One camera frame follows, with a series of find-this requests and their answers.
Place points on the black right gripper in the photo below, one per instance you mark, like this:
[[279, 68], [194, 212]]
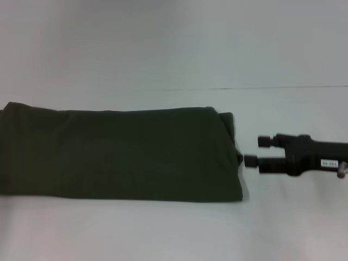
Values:
[[312, 157]]

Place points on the dark green shirt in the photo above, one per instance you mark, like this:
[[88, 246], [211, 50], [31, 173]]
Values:
[[122, 152]]

